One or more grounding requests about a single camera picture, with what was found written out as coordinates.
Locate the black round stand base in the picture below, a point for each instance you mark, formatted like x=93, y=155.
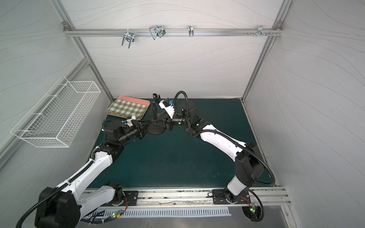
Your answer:
x=156, y=128

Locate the metal U-bolt clamp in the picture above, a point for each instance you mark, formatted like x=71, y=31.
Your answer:
x=129, y=38

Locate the white slotted cable duct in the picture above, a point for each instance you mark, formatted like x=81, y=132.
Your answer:
x=186, y=212

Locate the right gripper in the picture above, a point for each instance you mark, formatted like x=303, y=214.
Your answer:
x=168, y=123

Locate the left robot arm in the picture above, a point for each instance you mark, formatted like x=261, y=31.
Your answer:
x=64, y=206

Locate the small metal bracket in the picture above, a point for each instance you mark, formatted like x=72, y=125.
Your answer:
x=191, y=31

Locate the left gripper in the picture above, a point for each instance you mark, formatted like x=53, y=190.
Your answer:
x=142, y=128

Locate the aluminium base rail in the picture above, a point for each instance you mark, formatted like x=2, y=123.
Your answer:
x=201, y=197

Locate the white wire basket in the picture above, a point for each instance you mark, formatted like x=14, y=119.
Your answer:
x=54, y=121

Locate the metal double hook clamp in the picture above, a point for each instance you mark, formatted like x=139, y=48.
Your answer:
x=157, y=31

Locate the horizontal aluminium top rail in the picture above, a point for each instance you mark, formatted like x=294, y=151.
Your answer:
x=170, y=32

